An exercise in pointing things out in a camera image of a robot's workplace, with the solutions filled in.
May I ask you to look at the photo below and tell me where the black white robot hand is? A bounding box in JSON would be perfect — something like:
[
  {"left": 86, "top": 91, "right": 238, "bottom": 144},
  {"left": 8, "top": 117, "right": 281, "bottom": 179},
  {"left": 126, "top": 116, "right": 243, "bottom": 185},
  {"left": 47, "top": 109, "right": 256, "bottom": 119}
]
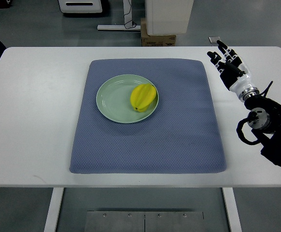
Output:
[{"left": 207, "top": 40, "right": 260, "bottom": 102}]

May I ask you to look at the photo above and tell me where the yellow starfruit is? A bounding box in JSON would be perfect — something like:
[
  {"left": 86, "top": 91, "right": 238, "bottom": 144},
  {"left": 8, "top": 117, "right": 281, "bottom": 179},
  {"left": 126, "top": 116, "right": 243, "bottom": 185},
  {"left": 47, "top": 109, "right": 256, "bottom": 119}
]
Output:
[{"left": 130, "top": 83, "right": 157, "bottom": 112}]

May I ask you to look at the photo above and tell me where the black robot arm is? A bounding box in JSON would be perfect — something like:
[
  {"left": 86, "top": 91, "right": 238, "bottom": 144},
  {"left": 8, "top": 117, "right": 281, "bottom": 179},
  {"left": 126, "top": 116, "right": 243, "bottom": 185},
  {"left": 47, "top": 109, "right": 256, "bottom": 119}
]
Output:
[{"left": 236, "top": 83, "right": 281, "bottom": 167}]

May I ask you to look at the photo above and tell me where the small grey floor plate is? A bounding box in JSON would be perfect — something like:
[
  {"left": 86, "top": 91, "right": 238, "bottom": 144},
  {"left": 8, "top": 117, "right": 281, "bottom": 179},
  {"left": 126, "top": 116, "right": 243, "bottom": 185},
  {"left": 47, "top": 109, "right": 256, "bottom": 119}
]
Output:
[{"left": 208, "top": 36, "right": 221, "bottom": 45}]

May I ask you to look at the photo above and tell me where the light green plate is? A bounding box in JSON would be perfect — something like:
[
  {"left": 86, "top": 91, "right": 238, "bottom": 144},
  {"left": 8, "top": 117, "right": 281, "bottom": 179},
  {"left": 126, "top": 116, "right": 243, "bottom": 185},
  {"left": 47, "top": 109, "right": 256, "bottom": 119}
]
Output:
[{"left": 96, "top": 74, "right": 159, "bottom": 124}]

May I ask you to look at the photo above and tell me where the blue textured mat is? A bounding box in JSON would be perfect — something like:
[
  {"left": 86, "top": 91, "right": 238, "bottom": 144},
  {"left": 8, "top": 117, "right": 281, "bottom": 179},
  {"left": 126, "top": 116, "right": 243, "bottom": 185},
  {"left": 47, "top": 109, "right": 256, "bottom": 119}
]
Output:
[{"left": 70, "top": 58, "right": 226, "bottom": 174}]

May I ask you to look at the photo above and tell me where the brown cardboard box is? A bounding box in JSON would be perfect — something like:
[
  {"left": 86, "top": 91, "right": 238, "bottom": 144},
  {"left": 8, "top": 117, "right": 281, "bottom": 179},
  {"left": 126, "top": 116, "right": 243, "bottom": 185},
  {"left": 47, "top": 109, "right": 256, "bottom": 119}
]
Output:
[{"left": 140, "top": 18, "right": 177, "bottom": 46}]

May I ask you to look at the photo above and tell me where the white stand foot bar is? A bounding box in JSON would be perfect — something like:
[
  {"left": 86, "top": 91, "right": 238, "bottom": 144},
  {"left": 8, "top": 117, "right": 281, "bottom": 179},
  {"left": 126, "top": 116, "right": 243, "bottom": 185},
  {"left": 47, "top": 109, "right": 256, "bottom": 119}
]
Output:
[{"left": 97, "top": 0, "right": 141, "bottom": 31}]

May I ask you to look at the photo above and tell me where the white table leg right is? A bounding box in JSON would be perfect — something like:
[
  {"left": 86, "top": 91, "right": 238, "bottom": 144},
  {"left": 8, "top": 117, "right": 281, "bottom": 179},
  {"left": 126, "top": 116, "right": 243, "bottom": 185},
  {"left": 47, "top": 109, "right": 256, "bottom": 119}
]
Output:
[{"left": 222, "top": 188, "right": 242, "bottom": 232}]

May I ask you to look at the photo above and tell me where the white table leg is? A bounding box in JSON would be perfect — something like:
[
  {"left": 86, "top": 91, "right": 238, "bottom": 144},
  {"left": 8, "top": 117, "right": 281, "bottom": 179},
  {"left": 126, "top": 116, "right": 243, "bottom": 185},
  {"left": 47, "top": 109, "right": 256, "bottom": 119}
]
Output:
[
  {"left": 222, "top": 188, "right": 242, "bottom": 232},
  {"left": 44, "top": 188, "right": 64, "bottom": 232}
]

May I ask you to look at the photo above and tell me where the white machine with slot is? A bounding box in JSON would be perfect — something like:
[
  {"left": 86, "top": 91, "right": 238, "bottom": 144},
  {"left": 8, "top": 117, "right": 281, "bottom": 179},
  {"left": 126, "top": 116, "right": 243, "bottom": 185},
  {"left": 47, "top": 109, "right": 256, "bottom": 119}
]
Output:
[{"left": 58, "top": 0, "right": 102, "bottom": 14}]

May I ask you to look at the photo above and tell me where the white table leg left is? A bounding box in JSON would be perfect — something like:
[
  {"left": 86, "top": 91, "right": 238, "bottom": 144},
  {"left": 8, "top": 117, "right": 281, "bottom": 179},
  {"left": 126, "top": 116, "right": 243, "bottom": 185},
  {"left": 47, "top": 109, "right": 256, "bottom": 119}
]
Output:
[{"left": 44, "top": 188, "right": 64, "bottom": 232}]

